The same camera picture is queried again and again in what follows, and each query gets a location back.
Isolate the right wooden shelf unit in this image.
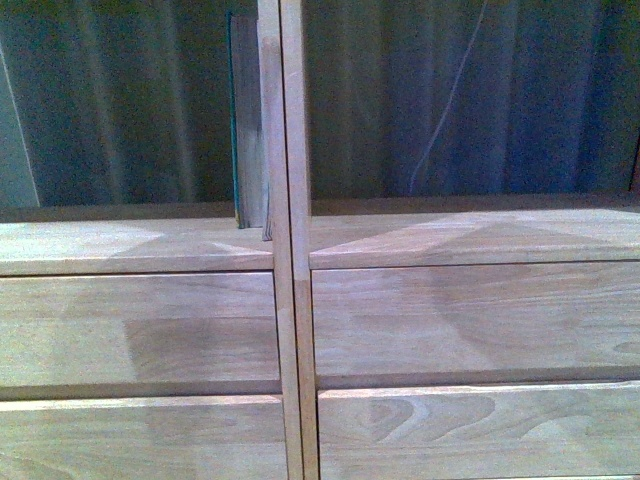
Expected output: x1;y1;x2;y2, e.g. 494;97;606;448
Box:
280;1;639;479

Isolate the wooden shelf unit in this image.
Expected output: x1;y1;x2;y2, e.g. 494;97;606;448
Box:
1;1;303;479
280;1;639;479

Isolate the left wooden shelf unit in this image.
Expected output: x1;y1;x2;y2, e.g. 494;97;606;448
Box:
1;1;303;479

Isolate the upright green-cover book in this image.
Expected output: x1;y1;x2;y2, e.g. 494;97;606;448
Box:
226;12;272;242

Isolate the upper left wooden drawer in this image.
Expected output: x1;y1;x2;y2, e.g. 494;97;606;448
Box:
1;272;279;388

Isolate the wooden drawer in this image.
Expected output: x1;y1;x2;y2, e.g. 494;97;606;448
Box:
318;382;639;479
1;272;279;388
1;395;288;479
312;262;639;384

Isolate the lower left wooden drawer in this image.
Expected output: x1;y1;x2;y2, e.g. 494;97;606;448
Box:
1;395;288;479

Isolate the dark curtain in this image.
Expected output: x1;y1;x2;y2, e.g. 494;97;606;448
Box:
1;1;639;207

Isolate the upper right wooden drawer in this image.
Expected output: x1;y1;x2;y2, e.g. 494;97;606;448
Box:
312;262;639;384

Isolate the lower right wooden drawer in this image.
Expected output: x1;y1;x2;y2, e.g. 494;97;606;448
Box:
318;382;639;479

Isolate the thin white cable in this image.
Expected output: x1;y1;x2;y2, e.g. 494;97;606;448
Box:
407;0;490;196

